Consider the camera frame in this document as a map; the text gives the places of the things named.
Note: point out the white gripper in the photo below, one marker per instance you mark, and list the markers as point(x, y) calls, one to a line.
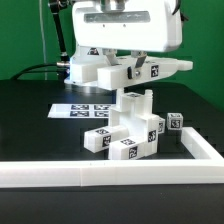
point(137, 25)

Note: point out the white chair back part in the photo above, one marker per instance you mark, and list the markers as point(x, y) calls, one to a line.
point(125, 73)

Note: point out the white chair seat part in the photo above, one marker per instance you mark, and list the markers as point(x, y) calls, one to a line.
point(134, 111)

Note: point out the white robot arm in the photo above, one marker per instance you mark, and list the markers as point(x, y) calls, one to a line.
point(96, 50)

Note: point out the white tagged cube nut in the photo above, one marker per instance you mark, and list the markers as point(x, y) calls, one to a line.
point(174, 121)
point(161, 128)

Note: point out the white tag base sheet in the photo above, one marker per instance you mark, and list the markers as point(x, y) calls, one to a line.
point(79, 111)

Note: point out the white U-shaped obstacle frame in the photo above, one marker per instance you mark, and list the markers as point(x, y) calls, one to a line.
point(206, 166)

